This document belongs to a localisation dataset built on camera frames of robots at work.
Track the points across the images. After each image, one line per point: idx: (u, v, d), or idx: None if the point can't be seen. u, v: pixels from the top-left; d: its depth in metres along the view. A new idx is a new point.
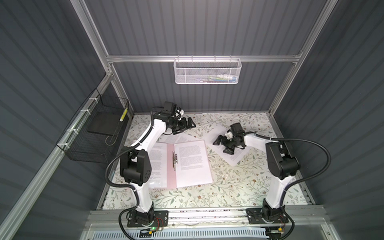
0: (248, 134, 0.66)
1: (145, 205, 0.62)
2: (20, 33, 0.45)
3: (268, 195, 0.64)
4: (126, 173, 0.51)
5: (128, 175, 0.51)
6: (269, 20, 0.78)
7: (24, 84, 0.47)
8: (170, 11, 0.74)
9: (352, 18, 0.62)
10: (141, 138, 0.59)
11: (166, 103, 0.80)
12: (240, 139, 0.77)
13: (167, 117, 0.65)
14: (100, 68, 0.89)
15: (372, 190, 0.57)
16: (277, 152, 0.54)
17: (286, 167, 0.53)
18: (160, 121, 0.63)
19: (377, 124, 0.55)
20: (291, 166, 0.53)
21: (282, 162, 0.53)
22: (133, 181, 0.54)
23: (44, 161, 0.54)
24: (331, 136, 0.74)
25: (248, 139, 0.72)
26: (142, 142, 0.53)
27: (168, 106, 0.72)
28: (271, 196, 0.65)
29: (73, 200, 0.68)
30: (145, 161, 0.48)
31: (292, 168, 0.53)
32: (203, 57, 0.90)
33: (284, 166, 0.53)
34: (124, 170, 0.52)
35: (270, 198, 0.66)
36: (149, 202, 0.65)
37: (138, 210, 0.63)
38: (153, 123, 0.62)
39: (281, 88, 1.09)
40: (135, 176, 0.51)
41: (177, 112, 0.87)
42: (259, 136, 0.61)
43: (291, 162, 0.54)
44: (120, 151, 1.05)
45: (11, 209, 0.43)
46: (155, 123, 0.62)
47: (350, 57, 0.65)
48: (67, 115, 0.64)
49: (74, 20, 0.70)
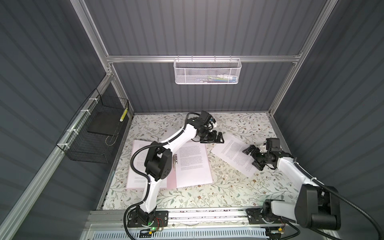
0: (285, 159, 0.62)
1: (149, 205, 0.62)
2: (21, 34, 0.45)
3: (273, 204, 0.66)
4: (148, 165, 0.57)
5: (149, 167, 0.57)
6: (269, 19, 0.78)
7: (24, 83, 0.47)
8: (170, 11, 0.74)
9: (352, 18, 0.62)
10: (171, 138, 0.59)
11: (203, 112, 0.75)
12: (274, 158, 0.65)
13: (200, 125, 0.68)
14: (100, 68, 0.89)
15: (372, 190, 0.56)
16: (314, 200, 0.42)
17: (316, 220, 0.42)
18: (193, 128, 0.66)
19: (378, 124, 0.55)
20: (326, 220, 0.42)
21: (314, 213, 0.42)
22: (151, 174, 0.59)
23: (44, 161, 0.54)
24: (331, 136, 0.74)
25: (283, 165, 0.60)
26: (170, 142, 0.57)
27: (204, 115, 0.74)
28: (278, 206, 0.63)
29: (73, 201, 0.68)
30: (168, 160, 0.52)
31: (325, 225, 0.41)
32: (203, 57, 0.90)
33: (314, 218, 0.42)
34: (147, 162, 0.57)
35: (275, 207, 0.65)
36: (153, 203, 0.64)
37: (141, 207, 0.65)
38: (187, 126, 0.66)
39: (281, 88, 1.09)
40: (155, 169, 0.55)
41: (211, 123, 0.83)
42: (297, 169, 0.55)
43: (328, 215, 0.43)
44: (120, 151, 1.05)
45: (11, 209, 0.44)
46: (188, 127, 0.66)
47: (350, 57, 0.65)
48: (67, 115, 0.64)
49: (74, 20, 0.70)
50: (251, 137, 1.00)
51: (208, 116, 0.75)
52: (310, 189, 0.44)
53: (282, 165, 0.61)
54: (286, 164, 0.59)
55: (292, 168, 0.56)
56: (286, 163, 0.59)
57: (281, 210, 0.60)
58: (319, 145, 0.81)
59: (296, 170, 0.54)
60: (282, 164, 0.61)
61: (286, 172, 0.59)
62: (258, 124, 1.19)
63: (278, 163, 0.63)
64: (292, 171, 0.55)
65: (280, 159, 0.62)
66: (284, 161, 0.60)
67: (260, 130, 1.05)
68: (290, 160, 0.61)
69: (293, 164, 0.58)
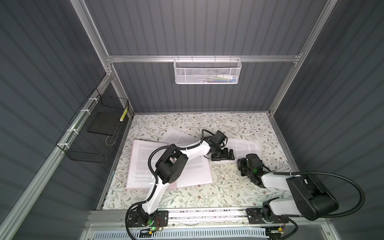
0: (266, 174, 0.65)
1: (151, 205, 0.62)
2: (21, 34, 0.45)
3: (272, 201, 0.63)
4: (160, 166, 0.58)
5: (160, 168, 0.58)
6: (269, 20, 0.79)
7: (24, 83, 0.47)
8: (170, 11, 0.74)
9: (352, 18, 0.62)
10: (189, 146, 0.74)
11: (217, 132, 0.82)
12: (258, 182, 0.69)
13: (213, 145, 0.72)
14: (100, 67, 0.88)
15: (372, 190, 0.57)
16: (302, 187, 0.47)
17: (315, 204, 0.44)
18: (207, 145, 0.70)
19: (378, 124, 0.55)
20: (323, 202, 0.44)
21: (312, 200, 0.44)
22: (160, 176, 0.59)
23: (44, 161, 0.54)
24: (332, 135, 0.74)
25: (267, 180, 0.65)
26: (187, 149, 0.60)
27: (218, 135, 0.78)
28: (277, 206, 0.62)
29: (73, 200, 0.68)
30: (179, 165, 0.55)
31: (327, 207, 0.43)
32: (203, 57, 0.90)
33: (317, 206, 0.43)
34: (160, 163, 0.58)
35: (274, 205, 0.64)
36: (155, 206, 0.64)
37: (143, 207, 0.65)
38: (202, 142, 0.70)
39: (281, 88, 1.09)
40: (165, 172, 0.56)
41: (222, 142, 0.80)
42: (277, 175, 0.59)
43: (321, 198, 0.46)
44: (120, 151, 1.05)
45: (12, 209, 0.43)
46: (203, 142, 0.70)
47: (350, 57, 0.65)
48: (67, 115, 0.64)
49: (74, 20, 0.70)
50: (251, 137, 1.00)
51: (222, 136, 0.77)
52: (293, 179, 0.52)
53: (264, 179, 0.66)
54: (268, 176, 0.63)
55: (274, 176, 0.64)
56: (267, 176, 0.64)
57: (281, 207, 0.60)
58: (319, 145, 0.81)
59: (277, 176, 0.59)
60: (266, 180, 0.65)
61: (272, 184, 0.62)
62: (258, 124, 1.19)
63: (264, 182, 0.67)
64: (275, 179, 0.60)
65: (263, 177, 0.68)
66: (266, 176, 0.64)
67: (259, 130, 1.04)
68: (270, 173, 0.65)
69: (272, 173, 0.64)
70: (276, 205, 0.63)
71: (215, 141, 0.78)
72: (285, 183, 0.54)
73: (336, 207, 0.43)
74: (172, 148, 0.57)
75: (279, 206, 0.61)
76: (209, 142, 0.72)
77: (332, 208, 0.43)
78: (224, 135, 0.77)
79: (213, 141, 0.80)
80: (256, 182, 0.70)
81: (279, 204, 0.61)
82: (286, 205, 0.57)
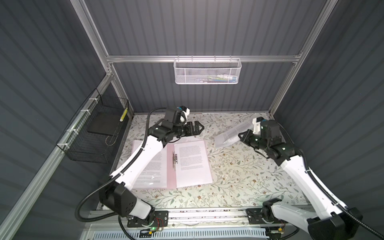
0: (294, 165, 0.49)
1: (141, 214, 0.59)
2: (21, 34, 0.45)
3: (277, 204, 0.66)
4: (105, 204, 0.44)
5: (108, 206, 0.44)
6: (269, 20, 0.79)
7: (24, 83, 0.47)
8: (170, 11, 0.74)
9: (353, 18, 0.62)
10: (125, 166, 0.45)
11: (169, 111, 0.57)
12: (277, 155, 0.53)
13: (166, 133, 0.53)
14: (99, 68, 0.88)
15: (372, 190, 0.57)
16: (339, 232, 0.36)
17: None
18: (155, 140, 0.51)
19: (378, 124, 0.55)
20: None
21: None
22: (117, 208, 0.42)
23: (44, 161, 0.54)
24: (332, 135, 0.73)
25: (292, 174, 0.49)
26: (124, 172, 0.44)
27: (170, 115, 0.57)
28: (281, 210, 0.61)
29: (73, 201, 0.68)
30: (126, 194, 0.40)
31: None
32: (203, 57, 0.89)
33: None
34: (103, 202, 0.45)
35: (277, 211, 0.63)
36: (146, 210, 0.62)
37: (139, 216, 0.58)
38: (147, 141, 0.51)
39: (281, 88, 1.09)
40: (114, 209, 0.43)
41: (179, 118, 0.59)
42: (314, 185, 0.44)
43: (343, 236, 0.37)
44: (120, 151, 1.05)
45: (11, 209, 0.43)
46: (149, 142, 0.51)
47: (350, 57, 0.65)
48: (67, 115, 0.64)
49: (74, 20, 0.70)
50: (243, 126, 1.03)
51: (174, 115, 0.56)
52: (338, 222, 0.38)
53: (288, 166, 0.49)
54: (299, 174, 0.47)
55: (310, 183, 0.45)
56: (298, 172, 0.47)
57: (285, 213, 0.59)
58: (319, 145, 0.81)
59: (313, 187, 0.44)
60: (289, 170, 0.50)
61: (295, 179, 0.49)
62: None
63: (284, 166, 0.51)
64: (309, 186, 0.45)
65: (288, 165, 0.50)
66: (296, 170, 0.48)
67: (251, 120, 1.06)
68: (303, 166, 0.48)
69: (305, 172, 0.47)
70: (279, 211, 0.62)
71: (169, 124, 0.58)
72: (315, 201, 0.43)
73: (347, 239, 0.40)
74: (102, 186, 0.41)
75: (283, 212, 0.60)
76: (158, 135, 0.53)
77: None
78: (176, 111, 0.56)
79: (167, 126, 0.59)
80: (273, 154, 0.53)
81: (283, 211, 0.60)
82: (289, 213, 0.57)
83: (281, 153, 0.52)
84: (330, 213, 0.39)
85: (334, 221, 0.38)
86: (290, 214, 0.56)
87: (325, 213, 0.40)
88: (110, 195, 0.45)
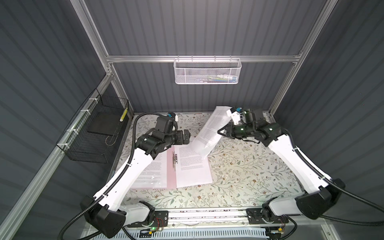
0: (282, 144, 0.48)
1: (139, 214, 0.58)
2: (21, 34, 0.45)
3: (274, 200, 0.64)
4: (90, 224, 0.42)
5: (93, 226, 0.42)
6: (269, 20, 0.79)
7: (24, 83, 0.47)
8: (170, 11, 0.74)
9: (352, 18, 0.62)
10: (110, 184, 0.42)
11: (160, 120, 0.53)
12: (264, 135, 0.52)
13: (156, 144, 0.49)
14: (99, 68, 0.88)
15: (372, 190, 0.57)
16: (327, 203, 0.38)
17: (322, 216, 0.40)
18: (143, 153, 0.47)
19: (378, 124, 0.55)
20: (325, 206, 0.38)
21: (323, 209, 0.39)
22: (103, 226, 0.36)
23: (44, 161, 0.54)
24: (332, 135, 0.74)
25: (281, 153, 0.49)
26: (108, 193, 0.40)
27: (161, 124, 0.53)
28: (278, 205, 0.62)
29: (73, 201, 0.68)
30: (112, 215, 0.38)
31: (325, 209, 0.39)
32: (203, 57, 0.89)
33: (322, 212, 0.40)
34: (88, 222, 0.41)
35: (275, 206, 0.63)
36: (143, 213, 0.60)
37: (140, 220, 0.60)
38: (134, 155, 0.47)
39: (280, 88, 1.10)
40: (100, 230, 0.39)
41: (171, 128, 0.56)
42: (301, 161, 0.45)
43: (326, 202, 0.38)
44: (120, 151, 1.05)
45: (12, 209, 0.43)
46: (136, 155, 0.47)
47: (350, 57, 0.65)
48: (67, 115, 0.64)
49: (74, 20, 0.70)
50: (215, 123, 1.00)
51: (166, 124, 0.53)
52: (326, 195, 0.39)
53: (276, 146, 0.49)
54: (288, 152, 0.47)
55: (298, 160, 0.45)
56: (286, 151, 0.47)
57: (281, 205, 0.59)
58: (319, 145, 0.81)
59: (302, 163, 0.45)
60: (278, 149, 0.49)
61: (282, 157, 0.49)
62: None
63: (272, 145, 0.51)
64: (298, 164, 0.45)
65: (275, 144, 0.49)
66: (284, 148, 0.48)
67: (219, 114, 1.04)
68: (291, 143, 0.49)
69: (293, 150, 0.47)
70: (276, 206, 0.63)
71: (160, 134, 0.54)
72: (305, 177, 0.44)
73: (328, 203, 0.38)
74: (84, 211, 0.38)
75: (279, 205, 0.61)
76: (146, 146, 0.49)
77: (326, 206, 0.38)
78: (169, 120, 0.54)
79: (158, 136, 0.54)
80: (261, 136, 0.52)
81: (280, 204, 0.62)
82: (285, 203, 0.58)
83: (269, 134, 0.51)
84: (318, 187, 0.41)
85: (322, 195, 0.40)
86: (286, 204, 0.57)
87: (313, 188, 0.42)
88: (94, 217, 0.42)
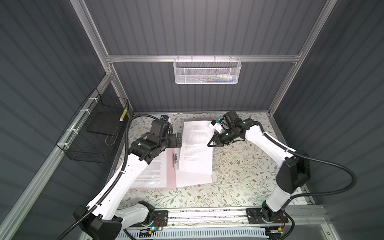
0: (255, 131, 0.59)
1: (135, 215, 0.56)
2: (21, 34, 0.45)
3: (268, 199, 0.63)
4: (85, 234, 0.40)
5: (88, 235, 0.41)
6: (269, 20, 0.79)
7: (24, 83, 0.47)
8: (170, 11, 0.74)
9: (352, 18, 0.62)
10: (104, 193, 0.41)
11: (155, 125, 0.51)
12: (240, 129, 0.62)
13: (151, 149, 0.47)
14: (99, 68, 0.88)
15: (372, 190, 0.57)
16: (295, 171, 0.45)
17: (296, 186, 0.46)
18: (137, 159, 0.46)
19: (378, 124, 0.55)
20: (301, 180, 0.48)
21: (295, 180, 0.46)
22: None
23: (44, 161, 0.54)
24: (332, 135, 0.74)
25: (254, 139, 0.58)
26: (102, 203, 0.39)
27: (156, 129, 0.52)
28: (272, 201, 0.63)
29: (73, 201, 0.68)
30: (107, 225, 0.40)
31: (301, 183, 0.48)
32: (203, 57, 0.90)
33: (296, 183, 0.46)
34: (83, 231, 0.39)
35: (271, 202, 0.64)
36: (140, 214, 0.59)
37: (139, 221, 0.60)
38: (128, 162, 0.45)
39: (280, 88, 1.10)
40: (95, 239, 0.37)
41: (167, 132, 0.54)
42: (269, 142, 0.54)
43: (301, 176, 0.49)
44: (120, 151, 1.05)
45: (12, 209, 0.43)
46: (131, 160, 0.46)
47: (350, 57, 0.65)
48: (67, 115, 0.64)
49: (74, 20, 0.70)
50: (195, 139, 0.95)
51: (161, 129, 0.51)
52: (291, 162, 0.47)
53: (249, 134, 0.59)
54: (259, 137, 0.57)
55: (267, 141, 0.55)
56: (258, 135, 0.57)
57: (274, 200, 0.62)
58: (319, 145, 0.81)
59: (270, 142, 0.54)
60: (252, 136, 0.58)
61: (257, 142, 0.58)
62: None
63: (247, 135, 0.60)
64: (267, 144, 0.54)
65: (249, 132, 0.59)
66: (256, 134, 0.58)
67: (195, 128, 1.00)
68: (261, 130, 0.59)
69: (262, 134, 0.57)
70: (271, 203, 0.64)
71: (155, 139, 0.52)
72: (274, 153, 0.51)
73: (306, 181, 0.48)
74: (79, 221, 0.37)
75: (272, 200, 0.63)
76: (141, 152, 0.47)
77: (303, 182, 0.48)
78: (163, 124, 0.52)
79: (153, 140, 0.53)
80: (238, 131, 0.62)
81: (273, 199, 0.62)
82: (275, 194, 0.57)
83: (244, 128, 0.61)
84: (283, 158, 0.48)
85: (288, 163, 0.47)
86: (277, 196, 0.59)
87: (281, 160, 0.49)
88: (89, 227, 0.41)
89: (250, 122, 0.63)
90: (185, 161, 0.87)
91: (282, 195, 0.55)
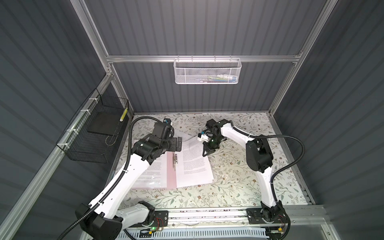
0: (226, 127, 0.73)
1: (135, 214, 0.56)
2: (20, 34, 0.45)
3: (262, 197, 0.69)
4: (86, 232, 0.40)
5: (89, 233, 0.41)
6: (268, 20, 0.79)
7: (24, 83, 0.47)
8: (170, 11, 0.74)
9: (352, 17, 0.62)
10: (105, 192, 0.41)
11: (157, 125, 0.53)
12: (216, 128, 0.76)
13: (152, 149, 0.49)
14: (100, 68, 0.89)
15: (372, 190, 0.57)
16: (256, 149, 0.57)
17: (263, 163, 0.58)
18: (139, 159, 0.47)
19: (377, 124, 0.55)
20: (265, 158, 0.59)
21: (259, 158, 0.58)
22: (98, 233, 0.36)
23: (44, 161, 0.54)
24: (332, 135, 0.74)
25: (227, 133, 0.71)
26: (103, 201, 0.40)
27: (158, 129, 0.53)
28: (265, 196, 0.65)
29: (73, 201, 0.68)
30: (107, 224, 0.37)
31: (266, 161, 0.59)
32: (203, 57, 0.90)
33: (260, 161, 0.58)
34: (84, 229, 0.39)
35: (264, 198, 0.67)
36: (141, 213, 0.60)
37: (140, 220, 0.60)
38: (130, 161, 0.46)
39: (280, 88, 1.10)
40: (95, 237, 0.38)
41: (169, 134, 0.56)
42: (236, 132, 0.68)
43: (265, 155, 0.60)
44: (120, 151, 1.05)
45: (11, 210, 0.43)
46: (133, 160, 0.47)
47: (350, 57, 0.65)
48: (67, 115, 0.64)
49: (74, 20, 0.69)
50: (190, 154, 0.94)
51: (163, 130, 0.53)
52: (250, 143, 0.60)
53: (224, 130, 0.72)
54: (228, 130, 0.71)
55: (234, 132, 0.68)
56: (227, 129, 0.71)
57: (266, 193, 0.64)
58: (319, 145, 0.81)
59: (237, 133, 0.67)
60: (224, 131, 0.72)
61: (229, 135, 0.71)
62: (258, 124, 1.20)
63: (222, 131, 0.74)
64: (235, 135, 0.67)
65: (222, 128, 0.73)
66: (227, 129, 0.72)
67: (189, 145, 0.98)
68: (229, 125, 0.74)
69: (232, 128, 0.71)
70: (265, 198, 0.66)
71: (157, 140, 0.54)
72: (241, 141, 0.64)
73: (271, 160, 0.60)
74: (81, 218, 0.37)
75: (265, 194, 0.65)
76: (143, 152, 0.48)
77: (269, 161, 0.59)
78: (166, 126, 0.54)
79: (155, 141, 0.54)
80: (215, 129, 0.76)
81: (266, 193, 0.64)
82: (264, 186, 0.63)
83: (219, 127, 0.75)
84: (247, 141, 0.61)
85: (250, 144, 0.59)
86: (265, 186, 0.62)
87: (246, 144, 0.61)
88: (90, 226, 0.41)
89: (223, 121, 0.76)
90: (188, 173, 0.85)
91: (264, 181, 0.61)
